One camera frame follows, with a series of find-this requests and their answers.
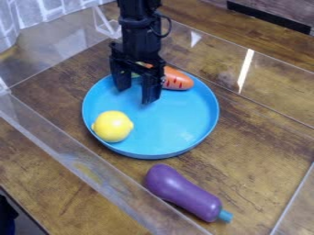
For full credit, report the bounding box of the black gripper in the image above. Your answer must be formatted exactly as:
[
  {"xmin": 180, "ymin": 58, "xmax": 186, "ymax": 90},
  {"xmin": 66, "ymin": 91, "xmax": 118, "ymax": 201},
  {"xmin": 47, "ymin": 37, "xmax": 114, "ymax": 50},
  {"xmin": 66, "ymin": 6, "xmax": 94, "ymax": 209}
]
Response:
[{"xmin": 107, "ymin": 17, "xmax": 168, "ymax": 106}]

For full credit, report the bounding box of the orange toy carrot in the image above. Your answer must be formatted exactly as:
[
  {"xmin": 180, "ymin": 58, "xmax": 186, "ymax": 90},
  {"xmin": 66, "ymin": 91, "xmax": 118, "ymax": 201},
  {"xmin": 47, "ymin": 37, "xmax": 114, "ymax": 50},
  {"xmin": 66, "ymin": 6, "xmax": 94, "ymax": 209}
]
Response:
[{"xmin": 161, "ymin": 65, "xmax": 194, "ymax": 91}]

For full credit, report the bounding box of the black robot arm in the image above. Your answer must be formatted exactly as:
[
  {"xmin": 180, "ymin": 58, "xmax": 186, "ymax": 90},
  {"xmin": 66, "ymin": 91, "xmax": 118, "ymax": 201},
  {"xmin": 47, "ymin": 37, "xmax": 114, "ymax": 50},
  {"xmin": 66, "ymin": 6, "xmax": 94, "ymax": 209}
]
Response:
[{"xmin": 110, "ymin": 0, "xmax": 173, "ymax": 104}]

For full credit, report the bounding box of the yellow toy lemon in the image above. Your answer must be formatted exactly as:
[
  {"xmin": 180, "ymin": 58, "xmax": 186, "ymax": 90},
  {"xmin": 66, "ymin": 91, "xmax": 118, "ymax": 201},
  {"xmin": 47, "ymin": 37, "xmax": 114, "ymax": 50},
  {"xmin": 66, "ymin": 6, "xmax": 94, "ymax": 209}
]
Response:
[{"xmin": 91, "ymin": 110, "xmax": 134, "ymax": 142}]

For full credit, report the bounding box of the blue round plate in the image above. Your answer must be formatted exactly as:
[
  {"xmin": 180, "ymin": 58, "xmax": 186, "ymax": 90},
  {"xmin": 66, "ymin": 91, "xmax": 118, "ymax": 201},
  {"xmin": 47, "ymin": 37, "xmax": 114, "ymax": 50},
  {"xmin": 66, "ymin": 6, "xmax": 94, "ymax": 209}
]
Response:
[{"xmin": 82, "ymin": 76, "xmax": 220, "ymax": 160}]

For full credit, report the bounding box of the black baseboard strip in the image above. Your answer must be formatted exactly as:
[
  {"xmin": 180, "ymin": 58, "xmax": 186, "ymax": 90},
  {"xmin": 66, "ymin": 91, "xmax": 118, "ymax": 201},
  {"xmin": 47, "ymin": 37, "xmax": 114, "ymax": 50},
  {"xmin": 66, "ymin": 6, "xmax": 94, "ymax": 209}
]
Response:
[{"xmin": 228, "ymin": 0, "xmax": 312, "ymax": 35}]

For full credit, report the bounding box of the white patterned curtain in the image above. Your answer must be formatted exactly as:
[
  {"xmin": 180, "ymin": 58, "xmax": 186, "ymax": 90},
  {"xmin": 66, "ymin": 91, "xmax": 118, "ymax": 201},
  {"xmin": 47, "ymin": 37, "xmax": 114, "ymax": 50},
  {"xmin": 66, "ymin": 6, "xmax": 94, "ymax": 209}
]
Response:
[{"xmin": 0, "ymin": 0, "xmax": 114, "ymax": 53}]

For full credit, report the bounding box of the purple toy eggplant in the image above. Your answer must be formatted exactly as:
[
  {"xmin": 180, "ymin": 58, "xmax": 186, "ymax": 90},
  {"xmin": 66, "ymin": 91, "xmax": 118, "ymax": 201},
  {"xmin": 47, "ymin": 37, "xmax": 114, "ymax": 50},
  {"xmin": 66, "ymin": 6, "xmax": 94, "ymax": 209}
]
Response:
[{"xmin": 145, "ymin": 164, "xmax": 233, "ymax": 223}]

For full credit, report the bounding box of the clear acrylic enclosure wall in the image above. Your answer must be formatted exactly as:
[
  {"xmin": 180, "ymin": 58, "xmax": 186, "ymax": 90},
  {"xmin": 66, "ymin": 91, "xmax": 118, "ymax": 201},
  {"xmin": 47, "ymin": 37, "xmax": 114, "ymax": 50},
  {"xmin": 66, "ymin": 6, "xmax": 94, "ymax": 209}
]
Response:
[{"xmin": 0, "ymin": 3, "xmax": 314, "ymax": 235}]

